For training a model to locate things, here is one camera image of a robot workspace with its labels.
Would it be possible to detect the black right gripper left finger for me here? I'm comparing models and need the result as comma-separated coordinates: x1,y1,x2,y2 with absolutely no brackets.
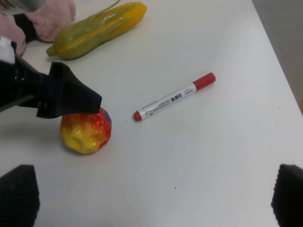
0,165,40,227

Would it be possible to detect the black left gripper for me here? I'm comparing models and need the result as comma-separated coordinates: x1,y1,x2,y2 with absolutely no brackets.
36,62,102,118

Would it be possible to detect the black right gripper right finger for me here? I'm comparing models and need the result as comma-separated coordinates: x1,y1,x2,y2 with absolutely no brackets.
271,164,303,227

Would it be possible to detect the red yellow toy strawberry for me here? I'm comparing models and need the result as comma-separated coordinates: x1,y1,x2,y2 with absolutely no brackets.
60,108,112,155

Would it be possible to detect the green yellow toy corn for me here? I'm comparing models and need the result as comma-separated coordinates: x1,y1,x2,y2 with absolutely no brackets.
46,0,147,60

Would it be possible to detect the pink rolled towel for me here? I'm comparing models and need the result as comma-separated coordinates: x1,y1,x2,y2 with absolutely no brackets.
0,0,76,62

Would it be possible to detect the red white marker pen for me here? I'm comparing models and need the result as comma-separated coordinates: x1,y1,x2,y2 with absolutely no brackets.
133,73,216,122

